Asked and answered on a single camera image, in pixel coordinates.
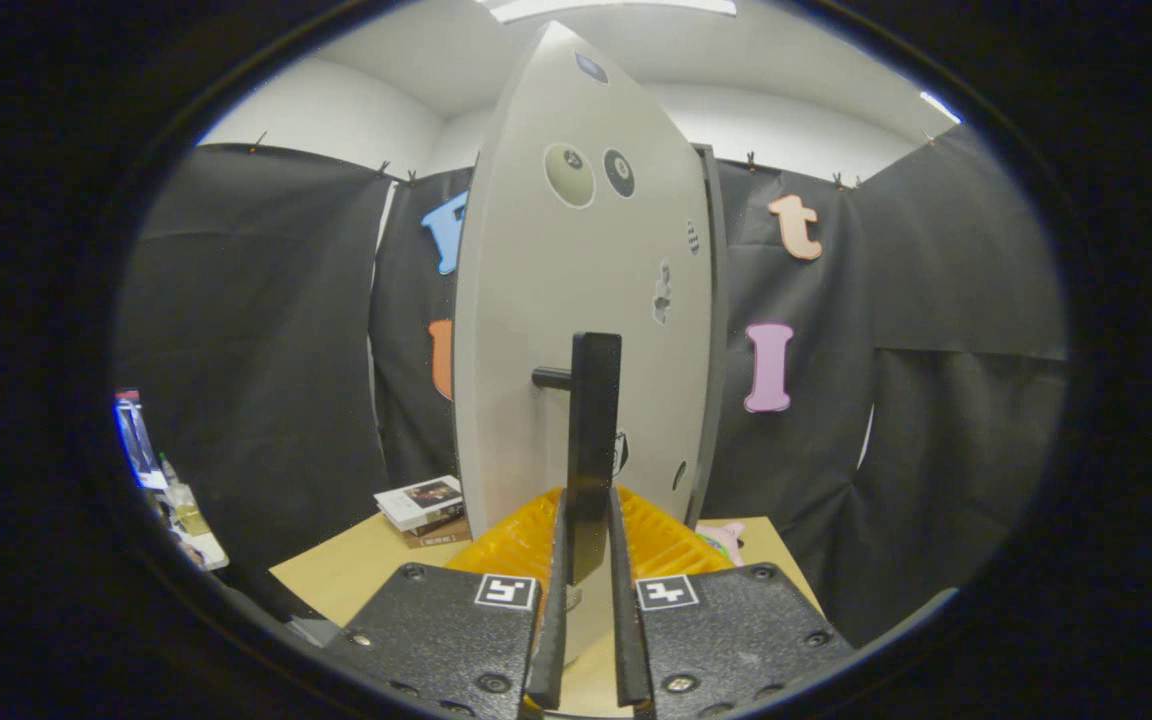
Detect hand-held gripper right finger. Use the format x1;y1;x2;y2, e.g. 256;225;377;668
608;486;855;719

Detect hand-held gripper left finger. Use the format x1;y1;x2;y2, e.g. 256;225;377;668
321;487;571;719

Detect black door handle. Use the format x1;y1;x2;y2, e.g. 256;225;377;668
532;332;623;586

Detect light grey shoe cabinet door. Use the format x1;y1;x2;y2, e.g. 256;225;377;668
453;20;717;661

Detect green pink plush toy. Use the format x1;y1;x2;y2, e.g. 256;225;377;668
696;520;747;566

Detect dark book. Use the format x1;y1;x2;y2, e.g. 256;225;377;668
401;510;467;538

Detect blue white cluttered items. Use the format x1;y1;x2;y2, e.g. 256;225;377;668
114;390;229;571

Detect black backdrop cloth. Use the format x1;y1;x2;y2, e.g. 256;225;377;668
116;125;1067;646

